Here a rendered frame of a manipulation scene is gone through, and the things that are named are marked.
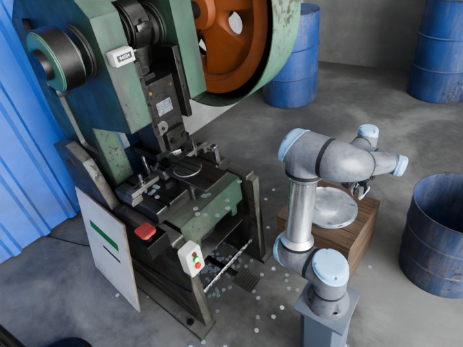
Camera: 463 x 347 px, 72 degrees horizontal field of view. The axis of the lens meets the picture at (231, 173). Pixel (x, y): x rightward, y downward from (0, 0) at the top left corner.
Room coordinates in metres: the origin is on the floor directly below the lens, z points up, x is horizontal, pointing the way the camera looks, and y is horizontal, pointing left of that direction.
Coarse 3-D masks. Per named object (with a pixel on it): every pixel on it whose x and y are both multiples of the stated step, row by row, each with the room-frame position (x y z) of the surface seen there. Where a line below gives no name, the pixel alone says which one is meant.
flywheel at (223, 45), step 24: (192, 0) 1.46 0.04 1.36; (216, 0) 1.42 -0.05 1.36; (240, 0) 1.33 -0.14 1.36; (264, 0) 1.22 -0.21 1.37; (216, 24) 1.43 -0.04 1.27; (264, 24) 1.22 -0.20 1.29; (216, 48) 1.45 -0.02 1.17; (240, 48) 1.35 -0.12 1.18; (264, 48) 1.22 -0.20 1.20; (216, 72) 1.46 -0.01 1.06; (240, 72) 1.31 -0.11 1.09
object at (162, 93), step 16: (144, 80) 1.18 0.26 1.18; (160, 80) 1.18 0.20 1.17; (160, 96) 1.16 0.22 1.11; (176, 96) 1.22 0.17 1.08; (160, 112) 1.15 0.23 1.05; (176, 112) 1.20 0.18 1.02; (160, 128) 1.12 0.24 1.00; (176, 128) 1.15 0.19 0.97; (144, 144) 1.19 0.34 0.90; (160, 144) 1.12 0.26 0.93; (176, 144) 1.14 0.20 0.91
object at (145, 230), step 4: (144, 224) 0.85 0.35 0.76; (148, 224) 0.85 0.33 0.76; (136, 228) 0.84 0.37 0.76; (140, 228) 0.84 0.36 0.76; (144, 228) 0.84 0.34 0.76; (148, 228) 0.83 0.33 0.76; (152, 228) 0.83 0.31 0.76; (136, 232) 0.82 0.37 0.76; (140, 232) 0.82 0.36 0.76; (144, 232) 0.82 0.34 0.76; (148, 232) 0.81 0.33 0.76; (152, 232) 0.81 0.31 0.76; (140, 236) 0.80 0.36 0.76; (144, 236) 0.80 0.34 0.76; (148, 236) 0.80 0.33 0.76
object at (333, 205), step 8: (320, 192) 1.29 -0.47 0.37; (328, 192) 1.28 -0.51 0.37; (336, 192) 1.27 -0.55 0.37; (344, 192) 1.26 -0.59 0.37; (320, 200) 1.22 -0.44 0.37; (328, 200) 1.21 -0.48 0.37; (336, 200) 1.20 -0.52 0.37; (344, 200) 1.20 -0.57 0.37; (352, 200) 1.19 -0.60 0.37; (320, 208) 1.17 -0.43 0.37; (328, 208) 1.16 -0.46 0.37; (336, 208) 1.15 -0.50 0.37; (344, 208) 1.14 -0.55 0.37; (352, 208) 1.14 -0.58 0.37; (320, 216) 1.11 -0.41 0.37; (328, 216) 1.11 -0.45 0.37; (336, 216) 1.10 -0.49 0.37; (344, 216) 1.09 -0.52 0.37; (352, 216) 1.08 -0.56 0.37; (320, 224) 1.06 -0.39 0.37; (336, 224) 1.04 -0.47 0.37
